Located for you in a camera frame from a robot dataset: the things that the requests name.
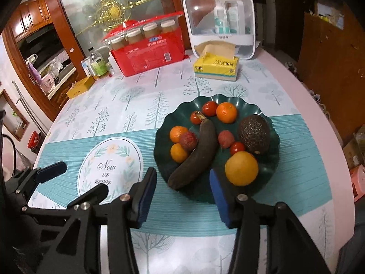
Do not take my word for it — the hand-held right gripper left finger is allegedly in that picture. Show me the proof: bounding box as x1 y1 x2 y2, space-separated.
41 168 158 274

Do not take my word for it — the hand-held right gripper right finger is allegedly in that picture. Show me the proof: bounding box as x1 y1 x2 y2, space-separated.
209 169 331 274

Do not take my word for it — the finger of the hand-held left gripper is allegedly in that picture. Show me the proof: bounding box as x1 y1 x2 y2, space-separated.
14 161 67 202
27 184 109 220

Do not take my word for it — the dark brown banana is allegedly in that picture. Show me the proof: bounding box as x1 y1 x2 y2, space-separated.
167 111 218 190

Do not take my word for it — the red cherry tomato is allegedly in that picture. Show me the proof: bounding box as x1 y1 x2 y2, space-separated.
230 141 246 155

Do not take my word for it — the red lychee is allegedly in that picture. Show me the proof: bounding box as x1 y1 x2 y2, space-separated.
218 130 237 149
180 132 198 152

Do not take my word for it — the dark green wavy plate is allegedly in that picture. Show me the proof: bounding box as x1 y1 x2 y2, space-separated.
153 94 280 204

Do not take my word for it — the small orange mandarin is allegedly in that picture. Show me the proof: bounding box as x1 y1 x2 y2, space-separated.
169 126 189 144

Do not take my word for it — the dark avocado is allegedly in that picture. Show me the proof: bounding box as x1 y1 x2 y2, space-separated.
237 114 271 155

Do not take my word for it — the small red tomato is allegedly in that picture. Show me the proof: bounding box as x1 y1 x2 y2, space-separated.
190 110 204 125

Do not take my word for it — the bright orange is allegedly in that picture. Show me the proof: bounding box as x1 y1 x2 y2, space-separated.
216 102 238 124

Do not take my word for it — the large red tomato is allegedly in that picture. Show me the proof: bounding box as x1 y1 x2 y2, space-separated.
202 101 219 117

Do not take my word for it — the large yellow orange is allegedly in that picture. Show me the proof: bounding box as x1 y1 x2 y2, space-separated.
225 151 259 187

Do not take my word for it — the small yellow-orange mandarin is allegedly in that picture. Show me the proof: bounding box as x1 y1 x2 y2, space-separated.
170 143 189 163

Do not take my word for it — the flat yellow cardboard box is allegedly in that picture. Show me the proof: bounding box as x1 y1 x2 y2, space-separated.
66 76 94 99

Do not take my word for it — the pink kitchen appliance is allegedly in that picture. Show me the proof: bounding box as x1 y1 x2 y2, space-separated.
40 74 56 90

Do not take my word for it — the purple cloth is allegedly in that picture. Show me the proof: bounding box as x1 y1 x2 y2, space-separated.
28 63 42 84

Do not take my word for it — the white and blue carton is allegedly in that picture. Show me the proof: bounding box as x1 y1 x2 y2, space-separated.
81 57 93 76

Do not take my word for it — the clear bottle green label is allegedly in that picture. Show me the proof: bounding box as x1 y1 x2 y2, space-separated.
87 47 109 77

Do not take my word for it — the yellow tissue box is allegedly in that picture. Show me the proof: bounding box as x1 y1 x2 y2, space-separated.
193 41 240 82

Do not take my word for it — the kitchen range hood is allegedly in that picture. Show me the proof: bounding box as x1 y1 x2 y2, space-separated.
17 24 63 60

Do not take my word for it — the red plastic package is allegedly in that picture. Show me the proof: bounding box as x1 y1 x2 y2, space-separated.
110 29 190 77

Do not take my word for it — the pink plastic stool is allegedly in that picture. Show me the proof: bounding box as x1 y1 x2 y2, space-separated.
349 166 365 203

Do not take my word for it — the white-capped jar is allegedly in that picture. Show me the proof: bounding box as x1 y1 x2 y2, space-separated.
110 36 126 51
160 19 179 35
143 23 159 39
126 29 142 45

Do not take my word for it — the white cosmetics organizer box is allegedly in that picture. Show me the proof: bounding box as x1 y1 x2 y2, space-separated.
182 0 261 60

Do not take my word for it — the glass door gold ornament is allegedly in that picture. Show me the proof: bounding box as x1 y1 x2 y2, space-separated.
53 0 172 60

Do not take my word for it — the wooden cabinet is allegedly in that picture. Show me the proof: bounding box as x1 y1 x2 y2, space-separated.
297 0 365 149

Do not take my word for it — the teal and white bottle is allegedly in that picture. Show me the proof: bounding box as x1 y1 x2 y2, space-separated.
213 1 227 35

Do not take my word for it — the white cosmetic bottle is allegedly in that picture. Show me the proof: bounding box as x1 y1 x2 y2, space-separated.
227 2 240 33

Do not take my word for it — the black cable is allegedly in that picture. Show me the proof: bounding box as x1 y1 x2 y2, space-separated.
3 133 18 174

